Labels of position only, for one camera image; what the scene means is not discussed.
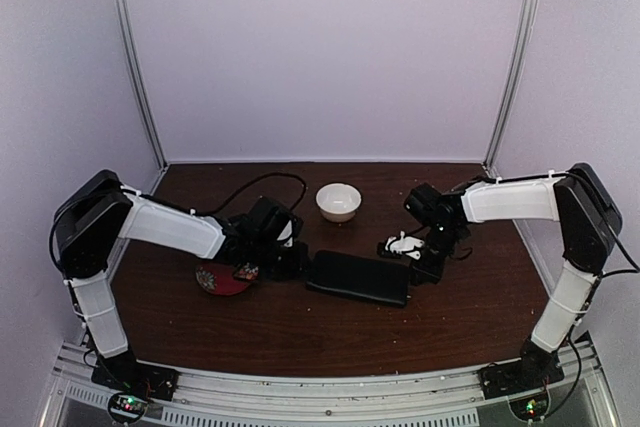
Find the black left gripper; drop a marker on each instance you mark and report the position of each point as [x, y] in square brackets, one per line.
[299, 265]

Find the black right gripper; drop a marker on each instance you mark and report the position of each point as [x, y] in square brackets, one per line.
[430, 274]

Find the black zippered tool case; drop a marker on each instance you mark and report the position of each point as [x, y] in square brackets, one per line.
[359, 278]

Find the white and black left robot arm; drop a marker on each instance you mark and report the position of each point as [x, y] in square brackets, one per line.
[261, 244]

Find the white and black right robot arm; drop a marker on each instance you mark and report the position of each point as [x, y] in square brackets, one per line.
[569, 224]

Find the red floral plate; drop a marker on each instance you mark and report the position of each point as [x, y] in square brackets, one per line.
[225, 280]

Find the white ceramic bowl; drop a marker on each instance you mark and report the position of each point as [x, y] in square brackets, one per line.
[338, 202]

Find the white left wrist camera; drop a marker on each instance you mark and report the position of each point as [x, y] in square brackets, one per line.
[286, 237]

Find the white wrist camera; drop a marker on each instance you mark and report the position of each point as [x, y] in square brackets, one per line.
[402, 245]
[286, 237]

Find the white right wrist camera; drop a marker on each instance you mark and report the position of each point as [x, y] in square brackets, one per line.
[402, 245]

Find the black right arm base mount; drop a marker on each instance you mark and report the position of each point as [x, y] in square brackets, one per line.
[499, 380]

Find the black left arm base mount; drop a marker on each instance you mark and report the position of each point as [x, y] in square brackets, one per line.
[127, 374]

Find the right aluminium frame post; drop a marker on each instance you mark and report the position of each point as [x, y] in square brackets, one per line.
[524, 30]

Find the aluminium frame post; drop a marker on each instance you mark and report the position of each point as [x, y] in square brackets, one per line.
[134, 70]
[524, 30]

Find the left aluminium frame post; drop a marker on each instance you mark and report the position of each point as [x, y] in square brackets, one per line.
[134, 70]

